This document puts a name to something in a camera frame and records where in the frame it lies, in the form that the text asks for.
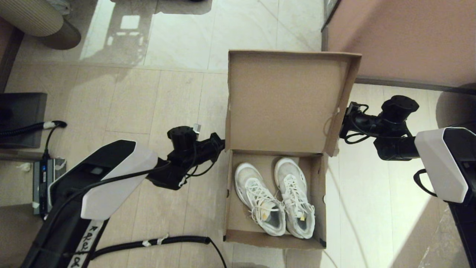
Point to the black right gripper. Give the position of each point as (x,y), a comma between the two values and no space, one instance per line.
(362,124)

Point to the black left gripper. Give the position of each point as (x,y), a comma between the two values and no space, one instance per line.
(200,150)

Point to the white mesh sneaker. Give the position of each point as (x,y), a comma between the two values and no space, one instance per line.
(249,178)
(288,171)

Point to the brown cardboard shoe box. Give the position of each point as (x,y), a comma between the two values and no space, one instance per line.
(282,104)

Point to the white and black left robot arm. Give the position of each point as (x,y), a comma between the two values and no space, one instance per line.
(111,175)

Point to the grey metal power box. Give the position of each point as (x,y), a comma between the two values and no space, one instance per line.
(41,175)

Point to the dark brown round stool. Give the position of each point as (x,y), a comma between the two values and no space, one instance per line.
(453,108)

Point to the pink cabinet with grey base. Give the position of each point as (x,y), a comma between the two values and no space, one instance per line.
(409,37)

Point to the clear crinkled plastic sheet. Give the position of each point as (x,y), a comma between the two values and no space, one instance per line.
(438,245)

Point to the white crumpled tape scrap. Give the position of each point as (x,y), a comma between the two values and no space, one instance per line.
(24,167)

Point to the black flat panel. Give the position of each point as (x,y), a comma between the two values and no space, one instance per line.
(22,111)

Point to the grey crumpled cloth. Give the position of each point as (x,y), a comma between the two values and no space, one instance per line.
(59,5)

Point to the beige ribbed ottoman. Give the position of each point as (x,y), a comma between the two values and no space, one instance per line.
(26,16)

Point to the dark brown wooden furniture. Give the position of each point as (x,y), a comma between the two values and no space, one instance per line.
(7,48)

